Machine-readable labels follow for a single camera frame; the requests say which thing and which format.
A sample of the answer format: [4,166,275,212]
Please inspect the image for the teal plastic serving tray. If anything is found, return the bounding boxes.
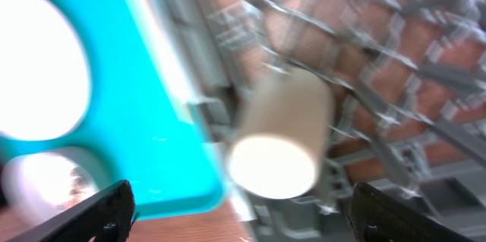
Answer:
[1,0,225,219]

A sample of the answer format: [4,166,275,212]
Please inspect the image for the white cup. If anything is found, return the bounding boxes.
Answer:
[227,68,335,200]

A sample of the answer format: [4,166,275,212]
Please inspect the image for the grey bowl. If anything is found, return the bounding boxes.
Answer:
[2,146,113,226]

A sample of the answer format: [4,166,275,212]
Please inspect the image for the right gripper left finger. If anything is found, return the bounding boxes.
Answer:
[9,180,136,242]

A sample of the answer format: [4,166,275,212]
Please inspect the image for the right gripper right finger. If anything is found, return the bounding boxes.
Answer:
[349,183,472,242]

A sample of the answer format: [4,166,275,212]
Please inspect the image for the pink plate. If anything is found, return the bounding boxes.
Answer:
[1,0,92,141]

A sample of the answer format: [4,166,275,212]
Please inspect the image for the grey dishwasher rack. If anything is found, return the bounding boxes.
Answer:
[140,0,486,242]

